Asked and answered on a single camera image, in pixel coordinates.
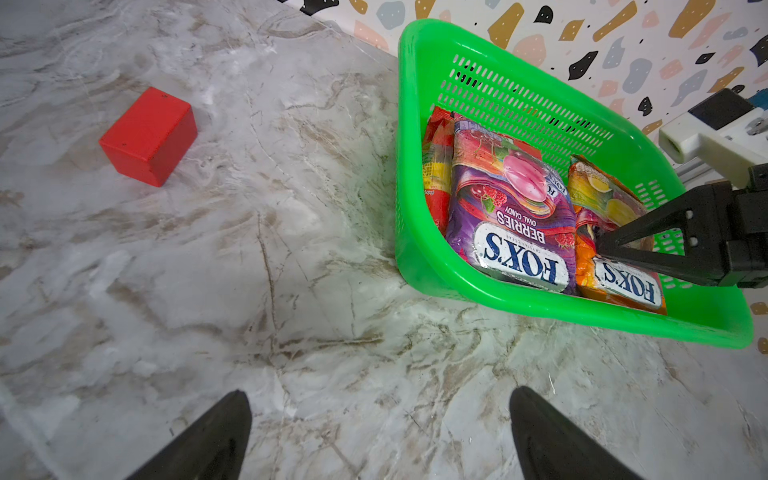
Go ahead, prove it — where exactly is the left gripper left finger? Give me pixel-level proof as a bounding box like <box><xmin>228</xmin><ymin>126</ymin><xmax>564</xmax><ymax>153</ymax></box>
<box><xmin>128</xmin><ymin>390</ymin><xmax>252</xmax><ymax>480</ymax></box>

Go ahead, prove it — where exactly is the orange Fox's fruits bag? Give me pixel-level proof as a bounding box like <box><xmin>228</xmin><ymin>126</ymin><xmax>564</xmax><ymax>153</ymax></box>
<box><xmin>568</xmin><ymin>155</ymin><xmax>667</xmax><ymax>315</ymax></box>

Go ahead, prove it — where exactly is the purple Fox's berries bag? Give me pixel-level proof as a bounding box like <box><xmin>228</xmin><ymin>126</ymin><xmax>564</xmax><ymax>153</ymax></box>
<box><xmin>445</xmin><ymin>116</ymin><xmax>577</xmax><ymax>295</ymax></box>

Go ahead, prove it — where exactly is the green plastic basket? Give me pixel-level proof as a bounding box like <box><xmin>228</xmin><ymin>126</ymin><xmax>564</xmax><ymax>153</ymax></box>
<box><xmin>395</xmin><ymin>19</ymin><xmax>754</xmax><ymax>349</ymax></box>

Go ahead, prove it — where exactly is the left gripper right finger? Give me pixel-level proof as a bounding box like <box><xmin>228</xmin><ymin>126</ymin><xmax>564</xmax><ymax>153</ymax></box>
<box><xmin>509</xmin><ymin>386</ymin><xmax>639</xmax><ymax>479</ymax></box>

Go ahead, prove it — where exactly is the red block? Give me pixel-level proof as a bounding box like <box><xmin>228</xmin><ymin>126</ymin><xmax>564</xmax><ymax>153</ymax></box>
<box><xmin>99</xmin><ymin>87</ymin><xmax>198</xmax><ymax>187</ymax></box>

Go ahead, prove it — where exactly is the red candy bag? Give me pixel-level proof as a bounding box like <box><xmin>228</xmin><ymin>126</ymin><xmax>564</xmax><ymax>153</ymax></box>
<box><xmin>422</xmin><ymin>107</ymin><xmax>552</xmax><ymax>245</ymax></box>

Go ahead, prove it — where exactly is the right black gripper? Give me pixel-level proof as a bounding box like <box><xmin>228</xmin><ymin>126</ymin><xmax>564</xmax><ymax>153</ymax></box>
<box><xmin>596</xmin><ymin>164</ymin><xmax>767</xmax><ymax>289</ymax></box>

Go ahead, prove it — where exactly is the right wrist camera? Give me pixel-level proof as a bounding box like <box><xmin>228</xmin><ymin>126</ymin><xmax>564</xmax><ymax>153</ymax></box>
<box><xmin>659</xmin><ymin>88</ymin><xmax>767</xmax><ymax>189</ymax></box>

